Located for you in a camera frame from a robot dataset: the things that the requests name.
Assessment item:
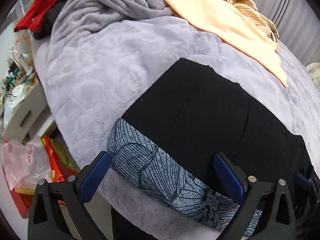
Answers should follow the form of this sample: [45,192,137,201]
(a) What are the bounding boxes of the black pants with patterned lining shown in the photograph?
[107,59,319,239]

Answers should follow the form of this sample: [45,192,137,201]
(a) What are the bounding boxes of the red gift bag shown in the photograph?
[9,135,77,218]

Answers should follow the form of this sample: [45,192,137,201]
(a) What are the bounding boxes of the pink plastic bag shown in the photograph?
[1,136,54,195]

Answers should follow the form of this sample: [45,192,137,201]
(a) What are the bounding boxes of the beige puffer jacket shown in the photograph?
[306,62,320,93]

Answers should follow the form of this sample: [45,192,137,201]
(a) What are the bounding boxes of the clutter on cabinet top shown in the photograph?
[1,31,37,122]

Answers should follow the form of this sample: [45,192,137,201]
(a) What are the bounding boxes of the lavender plush bed blanket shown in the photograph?
[31,0,320,240]

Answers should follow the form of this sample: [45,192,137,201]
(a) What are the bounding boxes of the tan striped garment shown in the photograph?
[222,0,279,42]

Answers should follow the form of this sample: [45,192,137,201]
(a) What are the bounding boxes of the red garment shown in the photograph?
[14,0,58,33]

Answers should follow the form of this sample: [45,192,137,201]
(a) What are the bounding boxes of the peach cloth garment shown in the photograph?
[164,0,288,87]

